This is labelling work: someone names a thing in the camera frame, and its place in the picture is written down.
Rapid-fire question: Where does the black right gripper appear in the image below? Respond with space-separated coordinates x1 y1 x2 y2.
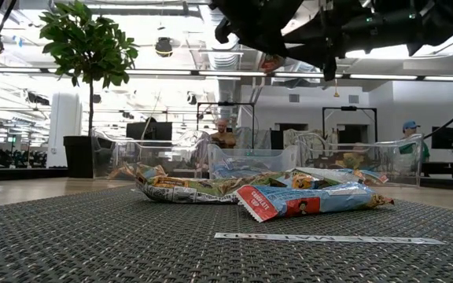
209 0 369 82

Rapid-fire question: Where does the red pink granola bar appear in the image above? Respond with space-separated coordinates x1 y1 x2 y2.
258 52 287 74

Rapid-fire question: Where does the blue Chewy granola bar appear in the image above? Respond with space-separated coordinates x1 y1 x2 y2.
212 163 277 180

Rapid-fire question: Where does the green and red granola bar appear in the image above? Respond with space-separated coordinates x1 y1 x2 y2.
333 151 370 171

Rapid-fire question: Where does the large teal white granola bar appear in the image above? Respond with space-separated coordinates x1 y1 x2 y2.
287 167 390 190

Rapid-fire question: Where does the blue red chocolate chip bar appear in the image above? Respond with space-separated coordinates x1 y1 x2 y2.
235 182 396 224

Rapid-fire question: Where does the ceiling light strip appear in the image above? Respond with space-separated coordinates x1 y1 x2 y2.
126 69 267 78
348 73 453 83

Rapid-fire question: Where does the black ceiling spotlight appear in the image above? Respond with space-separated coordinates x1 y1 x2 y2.
154 36 174 58

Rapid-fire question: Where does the person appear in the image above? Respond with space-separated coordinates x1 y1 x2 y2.
398 119 431 163
209 118 238 150

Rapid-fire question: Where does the small clear plastic bin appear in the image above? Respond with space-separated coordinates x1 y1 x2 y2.
206 142 300 181

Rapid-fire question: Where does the black monitor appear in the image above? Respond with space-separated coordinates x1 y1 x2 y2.
431 126 453 151
125 121 174 142

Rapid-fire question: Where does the large clear plastic bin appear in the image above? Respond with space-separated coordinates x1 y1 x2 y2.
91 128 212 181
293 132 425 188

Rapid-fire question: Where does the green leafy tree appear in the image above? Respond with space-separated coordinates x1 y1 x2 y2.
39 0 140 138

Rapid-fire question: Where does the black tray with grey mat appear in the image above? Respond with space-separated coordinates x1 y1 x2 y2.
62 134 94 180

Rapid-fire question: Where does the white label strip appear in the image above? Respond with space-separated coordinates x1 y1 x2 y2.
213 231 447 246

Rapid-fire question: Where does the grey woven table mat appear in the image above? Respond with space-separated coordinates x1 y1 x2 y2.
0 185 453 283

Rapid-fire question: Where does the silver ventilation duct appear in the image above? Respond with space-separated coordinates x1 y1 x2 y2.
206 50 243 72

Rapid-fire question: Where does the black station frame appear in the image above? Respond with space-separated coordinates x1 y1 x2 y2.
322 105 378 145
196 101 256 150

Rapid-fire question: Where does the black hanging cable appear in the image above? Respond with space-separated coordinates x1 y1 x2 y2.
422 96 453 141

